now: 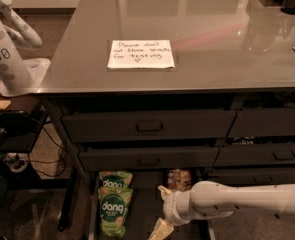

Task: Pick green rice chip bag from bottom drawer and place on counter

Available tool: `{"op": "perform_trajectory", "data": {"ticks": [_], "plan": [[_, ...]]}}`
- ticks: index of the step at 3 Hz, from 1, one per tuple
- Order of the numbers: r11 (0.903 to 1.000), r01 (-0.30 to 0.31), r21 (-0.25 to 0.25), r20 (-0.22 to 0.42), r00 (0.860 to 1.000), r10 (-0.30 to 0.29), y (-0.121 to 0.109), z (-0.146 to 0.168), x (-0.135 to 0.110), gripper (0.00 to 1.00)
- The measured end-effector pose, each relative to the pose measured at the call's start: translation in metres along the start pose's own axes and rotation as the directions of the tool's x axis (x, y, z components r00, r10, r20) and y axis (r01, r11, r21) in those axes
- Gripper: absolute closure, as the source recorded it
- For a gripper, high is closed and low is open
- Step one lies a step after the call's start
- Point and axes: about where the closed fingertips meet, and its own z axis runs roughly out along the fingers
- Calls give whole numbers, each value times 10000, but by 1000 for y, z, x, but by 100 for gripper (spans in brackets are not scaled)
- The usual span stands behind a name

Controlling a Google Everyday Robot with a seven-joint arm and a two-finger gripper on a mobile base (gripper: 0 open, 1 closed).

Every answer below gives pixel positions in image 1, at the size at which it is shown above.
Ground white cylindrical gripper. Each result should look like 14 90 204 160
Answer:
148 185 200 240

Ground green dang chip bag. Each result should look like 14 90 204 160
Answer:
98 187 133 238
99 171 133 188

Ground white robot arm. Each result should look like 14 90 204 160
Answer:
148 181 295 240

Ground brown snack bag in drawer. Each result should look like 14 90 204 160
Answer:
167 169 192 192

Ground middle left grey drawer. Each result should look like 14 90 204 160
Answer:
79 146 218 171

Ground grey drawer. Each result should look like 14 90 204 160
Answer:
214 143 295 167
79 146 218 171
206 167 295 186
62 110 236 143
228 108 295 138

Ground bottom right grey drawer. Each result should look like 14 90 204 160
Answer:
206 167 295 186

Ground top left grey drawer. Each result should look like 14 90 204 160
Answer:
62 110 236 143

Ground top right grey drawer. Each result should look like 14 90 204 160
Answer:
228 108 295 138

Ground middle right grey drawer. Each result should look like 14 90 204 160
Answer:
214 143 295 167

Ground white power strip on floor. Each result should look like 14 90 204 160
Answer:
6 153 28 173

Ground white handwritten paper note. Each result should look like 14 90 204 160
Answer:
107 40 175 69

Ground black side shelf left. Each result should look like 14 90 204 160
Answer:
0 96 47 189

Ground white dotted robot left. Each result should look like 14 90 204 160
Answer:
0 0 50 97

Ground black cables under shelf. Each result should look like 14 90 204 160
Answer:
27 117 69 178

